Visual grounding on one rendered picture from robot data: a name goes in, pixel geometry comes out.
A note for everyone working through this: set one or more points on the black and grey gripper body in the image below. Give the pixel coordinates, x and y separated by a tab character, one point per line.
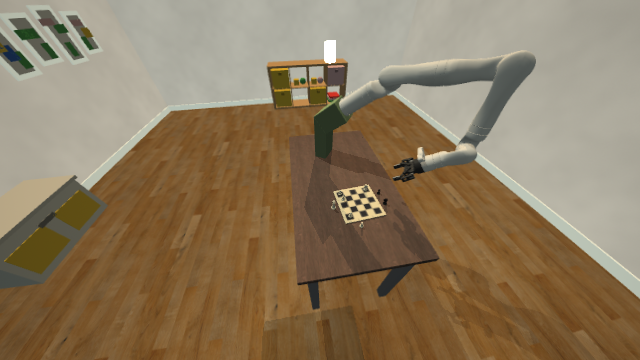
417	168

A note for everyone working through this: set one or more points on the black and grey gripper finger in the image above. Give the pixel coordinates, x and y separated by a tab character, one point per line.
408	176
403	163

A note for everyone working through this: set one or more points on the chessboard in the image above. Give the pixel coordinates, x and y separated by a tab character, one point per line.
363	204

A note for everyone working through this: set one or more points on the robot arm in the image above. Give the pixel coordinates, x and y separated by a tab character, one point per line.
508	72

